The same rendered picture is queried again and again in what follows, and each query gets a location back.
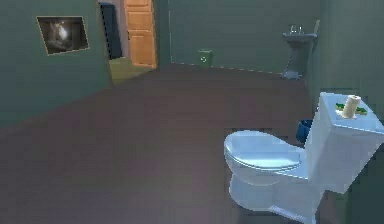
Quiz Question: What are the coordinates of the green recycling bin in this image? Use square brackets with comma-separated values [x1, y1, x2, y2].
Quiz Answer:
[197, 48, 214, 68]

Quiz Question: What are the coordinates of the white toilet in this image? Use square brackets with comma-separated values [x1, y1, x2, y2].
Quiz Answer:
[223, 91, 384, 224]

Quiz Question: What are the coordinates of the orange wooden room door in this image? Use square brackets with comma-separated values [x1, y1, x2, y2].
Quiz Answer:
[123, 0, 158, 69]

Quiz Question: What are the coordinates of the blue bin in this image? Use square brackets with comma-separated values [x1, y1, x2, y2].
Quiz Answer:
[296, 119, 314, 145]

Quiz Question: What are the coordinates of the black tall cabinet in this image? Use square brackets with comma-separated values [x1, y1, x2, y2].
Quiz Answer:
[98, 2, 123, 61]

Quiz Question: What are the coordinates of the chrome sink tap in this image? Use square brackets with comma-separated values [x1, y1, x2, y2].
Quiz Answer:
[289, 24, 305, 35]

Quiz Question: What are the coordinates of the framed dark picture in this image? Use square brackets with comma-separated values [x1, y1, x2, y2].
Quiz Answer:
[35, 15, 91, 56]

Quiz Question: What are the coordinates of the beige toilet paper roll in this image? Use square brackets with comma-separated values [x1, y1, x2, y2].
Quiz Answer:
[341, 94, 362, 120]

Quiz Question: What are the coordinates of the green cloth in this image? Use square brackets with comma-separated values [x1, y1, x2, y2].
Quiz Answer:
[335, 102, 369, 117]

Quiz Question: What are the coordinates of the grey pedestal sink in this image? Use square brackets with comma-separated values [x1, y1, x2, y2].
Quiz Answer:
[280, 31, 319, 80]

